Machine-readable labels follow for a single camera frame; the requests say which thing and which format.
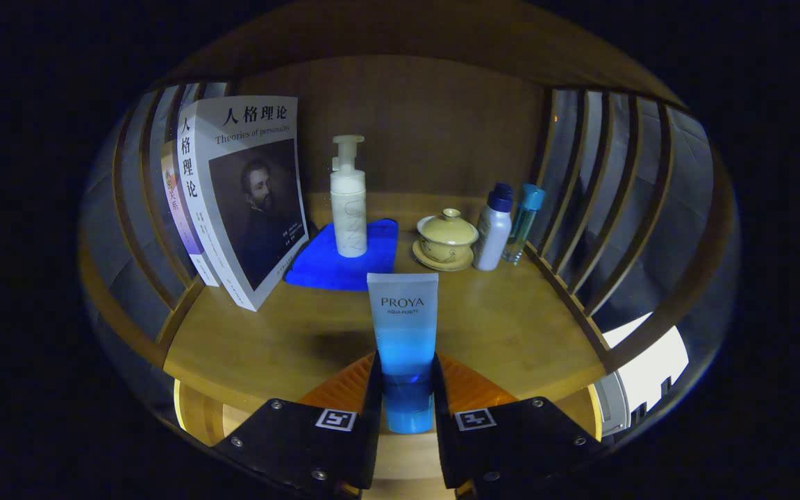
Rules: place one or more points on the teal slim bottle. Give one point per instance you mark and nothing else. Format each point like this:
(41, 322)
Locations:
(521, 222)

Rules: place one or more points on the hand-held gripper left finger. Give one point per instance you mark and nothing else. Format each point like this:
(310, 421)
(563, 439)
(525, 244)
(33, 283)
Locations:
(371, 451)

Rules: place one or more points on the yellow lidded teacup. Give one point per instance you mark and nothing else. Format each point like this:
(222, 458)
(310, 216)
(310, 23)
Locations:
(447, 239)

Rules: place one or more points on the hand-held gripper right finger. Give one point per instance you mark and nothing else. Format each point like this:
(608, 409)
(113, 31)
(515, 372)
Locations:
(442, 451)

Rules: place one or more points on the white portrait book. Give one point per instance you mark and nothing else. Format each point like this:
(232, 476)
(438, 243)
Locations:
(247, 194)

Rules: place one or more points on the thin purple book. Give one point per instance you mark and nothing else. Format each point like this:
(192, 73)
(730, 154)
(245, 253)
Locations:
(181, 215)

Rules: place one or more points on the blue cosmetic tube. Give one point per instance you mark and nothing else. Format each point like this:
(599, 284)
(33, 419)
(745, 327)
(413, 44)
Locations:
(403, 326)

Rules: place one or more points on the wooden cabinet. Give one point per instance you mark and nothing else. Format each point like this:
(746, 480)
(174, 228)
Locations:
(428, 125)

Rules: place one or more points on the wooden countertop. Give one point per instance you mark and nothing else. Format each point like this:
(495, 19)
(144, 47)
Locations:
(511, 326)

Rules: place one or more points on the blue folded cloth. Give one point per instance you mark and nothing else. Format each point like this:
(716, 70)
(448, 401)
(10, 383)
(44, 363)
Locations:
(344, 271)

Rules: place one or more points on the white pump bottle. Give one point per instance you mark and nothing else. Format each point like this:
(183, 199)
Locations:
(348, 222)

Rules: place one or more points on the white bottle dark blue cap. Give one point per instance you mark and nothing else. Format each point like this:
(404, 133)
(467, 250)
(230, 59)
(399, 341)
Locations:
(492, 236)

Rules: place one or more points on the white drawer unit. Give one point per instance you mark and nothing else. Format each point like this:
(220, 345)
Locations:
(650, 368)

